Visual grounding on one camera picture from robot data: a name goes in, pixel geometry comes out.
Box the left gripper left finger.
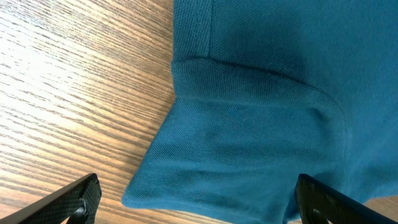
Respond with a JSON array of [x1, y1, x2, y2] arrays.
[[1, 173, 102, 224]]

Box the blue polo shirt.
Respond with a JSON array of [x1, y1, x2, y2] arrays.
[[122, 0, 397, 223]]

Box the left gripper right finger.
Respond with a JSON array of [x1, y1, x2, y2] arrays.
[[295, 174, 397, 224]]

